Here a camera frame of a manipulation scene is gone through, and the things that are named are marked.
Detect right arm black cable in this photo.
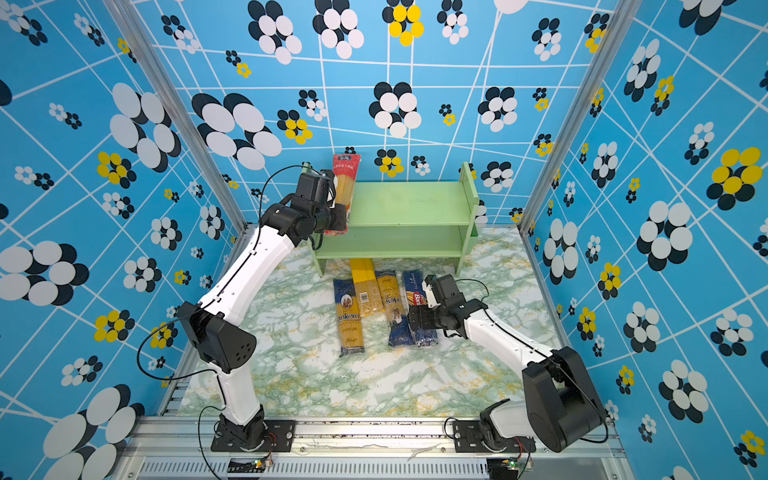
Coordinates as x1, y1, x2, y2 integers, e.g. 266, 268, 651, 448
455, 278, 610, 445

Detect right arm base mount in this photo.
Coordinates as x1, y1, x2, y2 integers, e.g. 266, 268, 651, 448
443, 399, 537, 455

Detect blue label spaghetti bag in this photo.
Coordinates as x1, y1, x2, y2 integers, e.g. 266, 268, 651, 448
333, 279, 365, 357

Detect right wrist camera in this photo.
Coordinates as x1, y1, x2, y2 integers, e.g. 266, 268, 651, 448
422, 275, 441, 308

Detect red spaghetti bag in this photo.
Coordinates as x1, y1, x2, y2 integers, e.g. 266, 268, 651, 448
325, 154, 361, 236

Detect clear blue-end spaghetti bag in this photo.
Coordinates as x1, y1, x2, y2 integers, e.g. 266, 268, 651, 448
375, 270, 415, 347

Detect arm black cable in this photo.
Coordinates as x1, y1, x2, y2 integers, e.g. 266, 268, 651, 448
136, 164, 313, 385
455, 278, 610, 445

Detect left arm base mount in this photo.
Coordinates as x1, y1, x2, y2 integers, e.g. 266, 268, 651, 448
211, 407, 297, 453

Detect aluminium frame post right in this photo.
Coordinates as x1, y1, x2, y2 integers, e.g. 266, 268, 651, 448
519, 0, 642, 235

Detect aluminium frame post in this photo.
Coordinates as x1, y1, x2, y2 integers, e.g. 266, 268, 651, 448
104, 0, 248, 235
519, 0, 642, 235

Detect green wooden shelf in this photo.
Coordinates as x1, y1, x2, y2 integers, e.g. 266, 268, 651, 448
312, 163, 479, 275

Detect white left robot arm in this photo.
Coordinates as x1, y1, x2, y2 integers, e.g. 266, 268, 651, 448
178, 167, 347, 451

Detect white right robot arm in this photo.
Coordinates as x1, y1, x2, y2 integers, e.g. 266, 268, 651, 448
408, 275, 608, 453

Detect aluminium frame post left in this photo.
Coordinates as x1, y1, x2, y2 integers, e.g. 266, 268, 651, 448
104, 0, 248, 235

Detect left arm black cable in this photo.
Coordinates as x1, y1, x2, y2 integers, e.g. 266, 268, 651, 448
136, 164, 313, 385

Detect dark blue spaghetti box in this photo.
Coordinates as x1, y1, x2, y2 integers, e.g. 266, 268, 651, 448
402, 270, 438, 347

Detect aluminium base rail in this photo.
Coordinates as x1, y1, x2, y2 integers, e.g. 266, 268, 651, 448
114, 417, 634, 479

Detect yellow label spaghetti bag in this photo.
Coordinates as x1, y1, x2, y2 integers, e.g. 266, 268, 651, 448
350, 259, 384, 317

